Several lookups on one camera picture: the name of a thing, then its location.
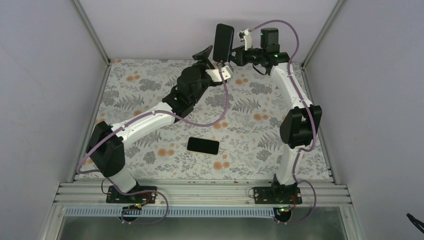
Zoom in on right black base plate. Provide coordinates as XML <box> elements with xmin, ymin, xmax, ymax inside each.
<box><xmin>253</xmin><ymin>186</ymin><xmax>303</xmax><ymax>205</ymax></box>

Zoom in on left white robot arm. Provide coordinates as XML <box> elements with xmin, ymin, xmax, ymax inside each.
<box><xmin>86</xmin><ymin>45</ymin><xmax>222</xmax><ymax>203</ymax></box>

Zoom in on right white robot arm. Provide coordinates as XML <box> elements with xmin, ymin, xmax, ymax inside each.
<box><xmin>230</xmin><ymin>27</ymin><xmax>323</xmax><ymax>204</ymax></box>

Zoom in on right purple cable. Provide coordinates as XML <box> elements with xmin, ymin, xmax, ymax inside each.
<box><xmin>246</xmin><ymin>19</ymin><xmax>318</xmax><ymax>226</ymax></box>

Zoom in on grey slotted cable duct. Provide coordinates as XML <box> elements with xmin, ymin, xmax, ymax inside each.
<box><xmin>64</xmin><ymin>206</ymin><xmax>278</xmax><ymax>218</ymax></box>

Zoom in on black object at edge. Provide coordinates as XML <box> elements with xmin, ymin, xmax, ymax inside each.
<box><xmin>406</xmin><ymin>213</ymin><xmax>424</xmax><ymax>233</ymax></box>

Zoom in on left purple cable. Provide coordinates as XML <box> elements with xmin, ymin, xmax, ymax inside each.
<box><xmin>76</xmin><ymin>62</ymin><xmax>231</xmax><ymax>225</ymax></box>

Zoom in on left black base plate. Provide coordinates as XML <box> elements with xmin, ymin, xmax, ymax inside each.
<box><xmin>105</xmin><ymin>185</ymin><xmax>157</xmax><ymax>205</ymax></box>

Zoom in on phone with pink case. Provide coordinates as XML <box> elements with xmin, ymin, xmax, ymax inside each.
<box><xmin>186</xmin><ymin>137</ymin><xmax>220</xmax><ymax>156</ymax></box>

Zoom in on aluminium rail frame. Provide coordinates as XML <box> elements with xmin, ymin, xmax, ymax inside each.
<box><xmin>53</xmin><ymin>178</ymin><xmax>353</xmax><ymax>207</ymax></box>

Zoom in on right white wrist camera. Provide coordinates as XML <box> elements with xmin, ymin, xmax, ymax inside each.
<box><xmin>237</xmin><ymin>28</ymin><xmax>253</xmax><ymax>51</ymax></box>

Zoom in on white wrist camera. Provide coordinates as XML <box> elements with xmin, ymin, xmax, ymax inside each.
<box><xmin>237</xmin><ymin>28</ymin><xmax>253</xmax><ymax>51</ymax></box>
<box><xmin>205</xmin><ymin>65</ymin><xmax>234</xmax><ymax>85</ymax></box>

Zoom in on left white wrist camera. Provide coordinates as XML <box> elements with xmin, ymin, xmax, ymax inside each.
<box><xmin>205</xmin><ymin>65</ymin><xmax>234</xmax><ymax>85</ymax></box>

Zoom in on black phone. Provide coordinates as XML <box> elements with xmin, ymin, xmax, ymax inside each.
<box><xmin>212</xmin><ymin>23</ymin><xmax>235</xmax><ymax>63</ymax></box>

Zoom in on purple cable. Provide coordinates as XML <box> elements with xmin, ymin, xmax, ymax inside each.
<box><xmin>246</xmin><ymin>19</ymin><xmax>318</xmax><ymax>226</ymax></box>
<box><xmin>76</xmin><ymin>62</ymin><xmax>231</xmax><ymax>225</ymax></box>

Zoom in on floral patterned table mat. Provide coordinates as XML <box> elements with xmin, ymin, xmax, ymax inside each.
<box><xmin>79</xmin><ymin>58</ymin><xmax>332</xmax><ymax>181</ymax></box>

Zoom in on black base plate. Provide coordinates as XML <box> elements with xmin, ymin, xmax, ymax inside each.
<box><xmin>105</xmin><ymin>185</ymin><xmax>157</xmax><ymax>205</ymax></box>
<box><xmin>253</xmin><ymin>186</ymin><xmax>303</xmax><ymax>205</ymax></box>

